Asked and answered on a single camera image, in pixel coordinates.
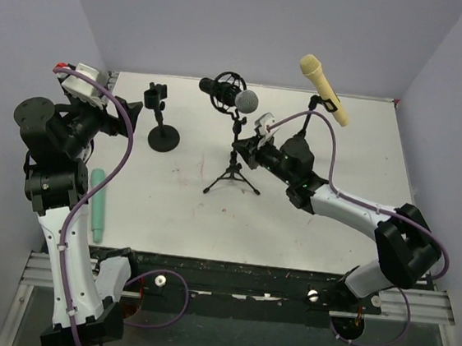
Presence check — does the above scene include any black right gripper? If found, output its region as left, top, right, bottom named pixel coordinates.
left=228, top=131, right=298, bottom=186

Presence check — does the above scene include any black tripod mic stand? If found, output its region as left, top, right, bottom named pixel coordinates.
left=202, top=71, right=261, bottom=196

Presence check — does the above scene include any black round-base clip stand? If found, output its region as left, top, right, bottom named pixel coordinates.
left=143, top=82, right=180, bottom=153

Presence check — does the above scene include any black microphone with silver grille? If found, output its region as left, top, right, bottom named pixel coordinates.
left=199, top=77, right=259, bottom=114

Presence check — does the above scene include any mint green microphone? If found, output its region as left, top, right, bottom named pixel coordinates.
left=90, top=168, right=106, bottom=244

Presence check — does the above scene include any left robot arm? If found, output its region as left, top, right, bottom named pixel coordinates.
left=14, top=96, right=142, bottom=346

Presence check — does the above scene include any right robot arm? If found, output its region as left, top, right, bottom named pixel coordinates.
left=233, top=136, right=441, bottom=311

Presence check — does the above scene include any black round-base stand, yellow mic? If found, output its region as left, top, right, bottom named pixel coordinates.
left=296, top=95, right=338, bottom=138

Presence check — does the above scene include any cream yellow microphone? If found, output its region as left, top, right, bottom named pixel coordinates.
left=299, top=54, right=349, bottom=127

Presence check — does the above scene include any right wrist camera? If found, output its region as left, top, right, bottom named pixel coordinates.
left=254, top=113, right=279, bottom=150

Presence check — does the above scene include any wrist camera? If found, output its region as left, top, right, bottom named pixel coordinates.
left=254, top=113, right=279, bottom=150
left=55, top=62, right=109, bottom=109

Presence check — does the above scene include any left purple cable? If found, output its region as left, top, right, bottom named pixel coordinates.
left=30, top=64, right=214, bottom=346

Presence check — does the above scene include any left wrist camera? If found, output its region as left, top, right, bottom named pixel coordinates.
left=55, top=62, right=109, bottom=109

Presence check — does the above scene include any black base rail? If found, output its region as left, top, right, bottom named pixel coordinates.
left=123, top=251, right=381, bottom=328

